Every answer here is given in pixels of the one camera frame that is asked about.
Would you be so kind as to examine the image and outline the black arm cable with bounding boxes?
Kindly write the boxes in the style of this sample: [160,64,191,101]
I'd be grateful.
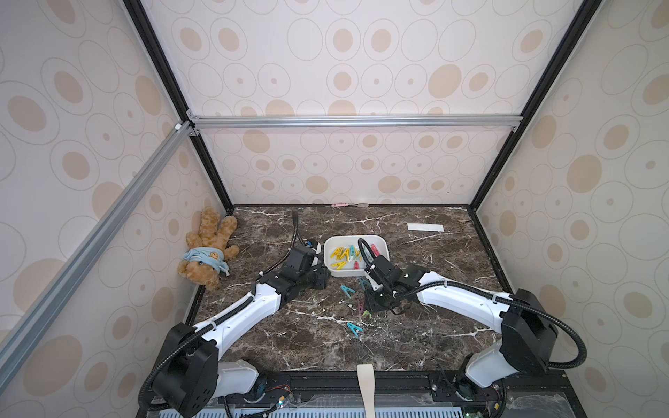
[138,210,315,414]
[357,238,588,370]

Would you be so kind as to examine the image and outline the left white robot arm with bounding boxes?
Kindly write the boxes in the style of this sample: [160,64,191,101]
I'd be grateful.
[138,241,330,417]

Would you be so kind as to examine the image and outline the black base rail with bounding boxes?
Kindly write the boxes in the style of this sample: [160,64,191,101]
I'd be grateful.
[145,369,573,406]

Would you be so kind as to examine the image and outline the teal clothespin lower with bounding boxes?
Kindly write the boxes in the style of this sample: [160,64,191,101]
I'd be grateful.
[347,322,363,338]

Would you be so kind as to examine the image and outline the silver aluminium rail back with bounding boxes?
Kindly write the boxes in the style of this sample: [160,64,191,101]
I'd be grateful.
[193,114,523,129]

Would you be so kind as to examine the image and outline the silver aluminium rail left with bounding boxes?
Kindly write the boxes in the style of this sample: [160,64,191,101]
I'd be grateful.
[1,121,192,391]

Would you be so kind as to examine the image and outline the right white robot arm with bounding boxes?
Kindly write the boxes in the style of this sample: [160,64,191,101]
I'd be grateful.
[364,256,558,397]

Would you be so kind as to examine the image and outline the yellow clothespin pair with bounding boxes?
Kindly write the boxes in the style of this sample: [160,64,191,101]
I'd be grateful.
[330,261,348,271]

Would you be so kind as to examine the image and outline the teal clothespin upper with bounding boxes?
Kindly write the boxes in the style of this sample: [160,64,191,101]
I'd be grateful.
[341,285,355,299]

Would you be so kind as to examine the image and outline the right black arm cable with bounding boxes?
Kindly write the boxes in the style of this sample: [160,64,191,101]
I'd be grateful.
[357,238,588,370]

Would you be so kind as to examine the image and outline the brown teddy bear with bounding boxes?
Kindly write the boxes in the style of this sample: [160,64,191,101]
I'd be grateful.
[177,207,240,290]

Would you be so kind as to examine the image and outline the beige strap at front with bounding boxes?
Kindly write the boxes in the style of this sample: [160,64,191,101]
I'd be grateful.
[356,364,377,418]

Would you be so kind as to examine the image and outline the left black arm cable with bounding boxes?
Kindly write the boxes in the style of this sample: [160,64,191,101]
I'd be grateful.
[138,210,315,414]

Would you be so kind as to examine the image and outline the white plastic storage box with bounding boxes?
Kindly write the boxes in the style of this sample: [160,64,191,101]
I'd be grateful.
[323,235,390,277]

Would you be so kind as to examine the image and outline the white paper strip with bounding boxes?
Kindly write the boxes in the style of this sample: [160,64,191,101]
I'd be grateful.
[407,223,444,233]

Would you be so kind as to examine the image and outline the silver aluminium rail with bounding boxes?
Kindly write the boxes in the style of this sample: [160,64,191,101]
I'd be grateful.
[1,121,192,391]
[193,114,523,129]

